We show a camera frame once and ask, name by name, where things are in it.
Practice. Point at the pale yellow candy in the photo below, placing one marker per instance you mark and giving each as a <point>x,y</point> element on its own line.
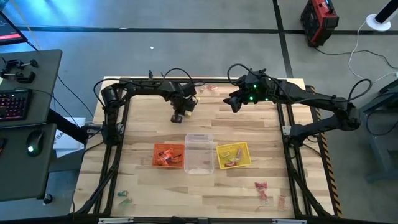
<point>202,90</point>

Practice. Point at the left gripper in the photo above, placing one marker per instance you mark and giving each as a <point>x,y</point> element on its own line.
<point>182,98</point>

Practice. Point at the black desk foot knob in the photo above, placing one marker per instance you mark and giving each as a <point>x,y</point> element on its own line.
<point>47,199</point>

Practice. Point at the small black frame clamp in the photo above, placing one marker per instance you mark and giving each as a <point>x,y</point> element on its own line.
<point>150,74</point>

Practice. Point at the black backlit keyboard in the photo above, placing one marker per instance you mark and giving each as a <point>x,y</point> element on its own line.
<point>14,104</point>

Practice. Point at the green candy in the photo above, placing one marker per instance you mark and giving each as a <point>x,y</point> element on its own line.
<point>125,203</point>

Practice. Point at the yellow plastic basket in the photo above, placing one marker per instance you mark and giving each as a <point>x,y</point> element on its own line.
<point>244,147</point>

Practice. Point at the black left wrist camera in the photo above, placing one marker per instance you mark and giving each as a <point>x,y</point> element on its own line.
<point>176,119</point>

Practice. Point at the red black tool box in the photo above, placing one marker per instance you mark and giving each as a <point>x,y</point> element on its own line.
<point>320,18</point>

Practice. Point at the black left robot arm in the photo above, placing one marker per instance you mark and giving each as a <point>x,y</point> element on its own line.
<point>140,87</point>

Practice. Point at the black desk panel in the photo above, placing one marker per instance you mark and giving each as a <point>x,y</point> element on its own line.
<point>18,174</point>
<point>46,81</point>

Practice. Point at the white printed cardboard box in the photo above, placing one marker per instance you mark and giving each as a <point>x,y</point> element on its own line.
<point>65,143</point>

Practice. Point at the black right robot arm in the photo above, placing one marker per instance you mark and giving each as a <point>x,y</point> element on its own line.
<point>311,96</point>

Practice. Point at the silver metal bracket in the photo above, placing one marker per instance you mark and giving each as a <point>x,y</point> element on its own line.
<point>115,221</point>
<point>289,221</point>

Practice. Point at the black metal C-clamp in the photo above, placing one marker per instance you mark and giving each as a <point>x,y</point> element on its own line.
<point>18,63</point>
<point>21,77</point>

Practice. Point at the black yellow hazard strip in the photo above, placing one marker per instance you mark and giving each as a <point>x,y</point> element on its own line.
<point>333,193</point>

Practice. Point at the clear plastic bin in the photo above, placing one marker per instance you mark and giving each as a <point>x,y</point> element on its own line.
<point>199,168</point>

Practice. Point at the orange red candy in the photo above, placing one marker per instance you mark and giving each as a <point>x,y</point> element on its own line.
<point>281,202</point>

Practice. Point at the purple candy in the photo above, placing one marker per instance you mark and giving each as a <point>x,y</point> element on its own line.
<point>238,153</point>

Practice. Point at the teal candy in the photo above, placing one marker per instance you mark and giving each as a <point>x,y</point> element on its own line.
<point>122,193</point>

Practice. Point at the black aluminium table frame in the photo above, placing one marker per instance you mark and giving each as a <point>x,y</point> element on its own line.
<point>217,80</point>

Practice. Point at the orange plastic basket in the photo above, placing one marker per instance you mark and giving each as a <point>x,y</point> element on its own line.
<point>157,147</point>

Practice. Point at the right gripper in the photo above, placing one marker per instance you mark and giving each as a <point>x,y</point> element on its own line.
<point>259,88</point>

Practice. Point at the white-based black pole stand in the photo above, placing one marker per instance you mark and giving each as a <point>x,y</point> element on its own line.
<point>377,23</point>

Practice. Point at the black desk support beam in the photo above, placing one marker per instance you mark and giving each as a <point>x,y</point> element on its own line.
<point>66,126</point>

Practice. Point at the laptop screen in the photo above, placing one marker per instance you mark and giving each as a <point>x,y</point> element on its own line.
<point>9,34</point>

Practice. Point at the black computer mouse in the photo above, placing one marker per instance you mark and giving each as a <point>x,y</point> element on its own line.
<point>35,141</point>

